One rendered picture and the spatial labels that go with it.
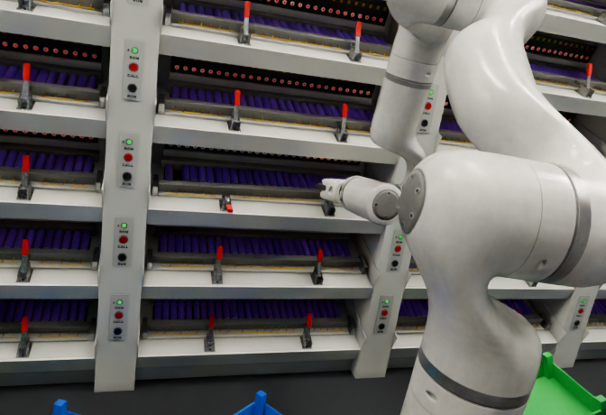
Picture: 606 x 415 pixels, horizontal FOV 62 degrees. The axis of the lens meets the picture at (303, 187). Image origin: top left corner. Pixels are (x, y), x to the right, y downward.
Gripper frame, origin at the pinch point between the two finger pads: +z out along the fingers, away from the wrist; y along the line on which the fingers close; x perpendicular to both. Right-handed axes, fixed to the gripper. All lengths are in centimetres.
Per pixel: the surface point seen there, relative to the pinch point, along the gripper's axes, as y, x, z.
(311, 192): -4.0, -2.7, 3.4
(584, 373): 97, -57, 2
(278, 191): -13.0, -3.1, 3.4
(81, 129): -59, 8, -4
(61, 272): -63, -26, 4
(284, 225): -11.6, -10.9, -0.6
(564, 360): 91, -53, 5
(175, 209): -38.4, -8.2, -1.7
